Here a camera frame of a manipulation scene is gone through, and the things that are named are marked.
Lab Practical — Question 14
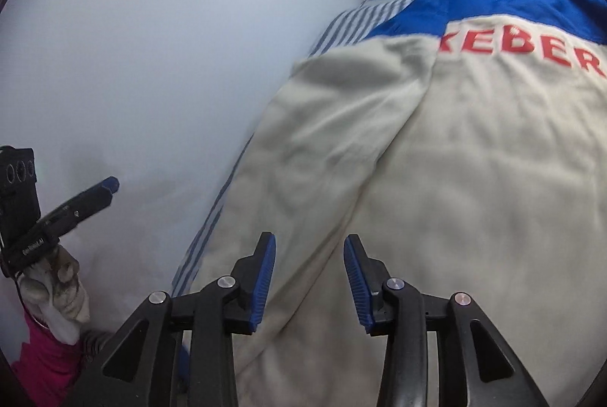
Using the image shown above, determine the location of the person's left forearm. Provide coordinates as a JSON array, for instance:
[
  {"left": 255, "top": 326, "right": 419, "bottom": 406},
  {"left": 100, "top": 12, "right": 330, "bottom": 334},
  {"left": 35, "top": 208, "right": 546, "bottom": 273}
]
[{"left": 9, "top": 311, "right": 88, "bottom": 407}]

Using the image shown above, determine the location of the beige and blue jacket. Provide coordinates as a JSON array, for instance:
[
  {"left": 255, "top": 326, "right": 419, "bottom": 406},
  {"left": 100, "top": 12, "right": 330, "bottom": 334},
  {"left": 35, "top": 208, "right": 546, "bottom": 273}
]
[{"left": 190, "top": 0, "right": 607, "bottom": 407}]

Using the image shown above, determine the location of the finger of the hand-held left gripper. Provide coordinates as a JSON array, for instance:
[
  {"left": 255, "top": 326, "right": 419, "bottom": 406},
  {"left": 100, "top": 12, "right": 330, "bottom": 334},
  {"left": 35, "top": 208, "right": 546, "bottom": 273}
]
[{"left": 40, "top": 176, "right": 120, "bottom": 243}]

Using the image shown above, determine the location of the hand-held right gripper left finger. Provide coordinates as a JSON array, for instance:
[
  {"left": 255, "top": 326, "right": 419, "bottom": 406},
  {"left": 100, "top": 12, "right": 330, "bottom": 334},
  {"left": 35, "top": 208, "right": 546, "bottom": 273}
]
[{"left": 61, "top": 233, "right": 277, "bottom": 407}]

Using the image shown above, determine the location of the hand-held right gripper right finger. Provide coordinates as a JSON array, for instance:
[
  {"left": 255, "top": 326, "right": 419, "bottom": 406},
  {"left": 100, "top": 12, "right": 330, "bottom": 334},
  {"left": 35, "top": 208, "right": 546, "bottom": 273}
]
[{"left": 343, "top": 234, "right": 551, "bottom": 407}]

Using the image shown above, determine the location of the striped blue white bedsheet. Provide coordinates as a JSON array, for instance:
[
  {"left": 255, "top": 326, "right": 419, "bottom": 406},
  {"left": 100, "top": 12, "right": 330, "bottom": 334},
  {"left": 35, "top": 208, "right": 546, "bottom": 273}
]
[{"left": 171, "top": 0, "right": 593, "bottom": 300}]

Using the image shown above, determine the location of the person's left hand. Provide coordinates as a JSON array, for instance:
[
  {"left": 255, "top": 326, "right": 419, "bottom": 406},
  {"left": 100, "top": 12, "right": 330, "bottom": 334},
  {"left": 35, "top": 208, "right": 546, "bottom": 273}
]
[{"left": 19, "top": 243, "right": 92, "bottom": 346}]

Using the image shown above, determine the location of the striped grey cloth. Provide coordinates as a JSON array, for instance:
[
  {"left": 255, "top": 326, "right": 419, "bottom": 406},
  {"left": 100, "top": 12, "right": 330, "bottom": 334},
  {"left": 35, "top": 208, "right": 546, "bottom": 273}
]
[{"left": 83, "top": 330, "right": 113, "bottom": 357}]

